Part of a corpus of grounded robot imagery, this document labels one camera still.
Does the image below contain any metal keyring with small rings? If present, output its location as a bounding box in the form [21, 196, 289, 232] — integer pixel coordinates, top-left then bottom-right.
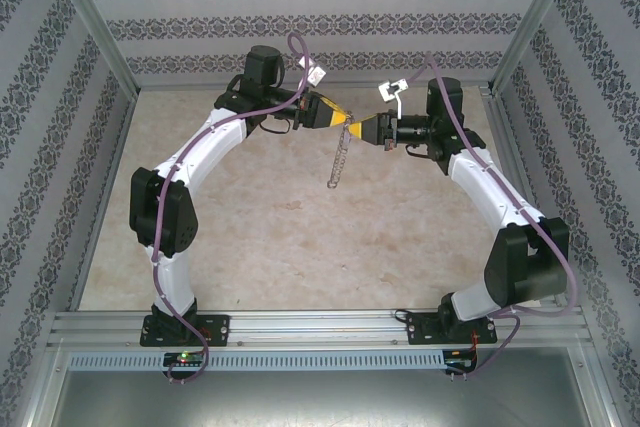
[325, 109, 357, 190]

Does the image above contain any small circuit board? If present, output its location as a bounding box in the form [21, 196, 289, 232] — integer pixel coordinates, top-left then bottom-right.
[444, 348, 480, 374]
[162, 350, 208, 368]

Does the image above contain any grey metal sheet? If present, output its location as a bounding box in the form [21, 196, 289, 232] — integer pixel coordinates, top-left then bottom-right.
[49, 369, 609, 427]

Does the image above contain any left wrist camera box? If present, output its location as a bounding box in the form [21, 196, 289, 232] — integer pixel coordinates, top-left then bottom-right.
[297, 56, 327, 87]

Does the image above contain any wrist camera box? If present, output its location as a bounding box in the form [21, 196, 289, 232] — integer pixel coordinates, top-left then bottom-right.
[297, 56, 327, 87]
[377, 79, 410, 121]

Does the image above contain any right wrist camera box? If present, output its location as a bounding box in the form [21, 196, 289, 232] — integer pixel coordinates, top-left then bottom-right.
[377, 79, 410, 121]

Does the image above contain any aluminium side rail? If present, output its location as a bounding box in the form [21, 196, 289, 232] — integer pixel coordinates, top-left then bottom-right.
[67, 89, 139, 312]
[480, 86, 571, 309]

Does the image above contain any aluminium corner post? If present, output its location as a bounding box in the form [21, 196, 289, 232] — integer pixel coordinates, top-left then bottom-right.
[42, 0, 141, 94]
[488, 0, 586, 94]

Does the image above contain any aluminium mounting rail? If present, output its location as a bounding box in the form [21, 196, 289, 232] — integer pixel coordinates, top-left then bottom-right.
[47, 307, 590, 349]

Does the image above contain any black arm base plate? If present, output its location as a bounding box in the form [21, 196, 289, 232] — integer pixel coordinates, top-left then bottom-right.
[139, 314, 232, 348]
[405, 310, 499, 347]

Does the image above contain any slotted grey cable duct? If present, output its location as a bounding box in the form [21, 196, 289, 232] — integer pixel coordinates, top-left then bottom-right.
[67, 350, 447, 372]

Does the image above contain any aluminium frame beam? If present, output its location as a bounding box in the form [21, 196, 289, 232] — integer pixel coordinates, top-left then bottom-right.
[574, 344, 626, 427]
[17, 344, 69, 427]

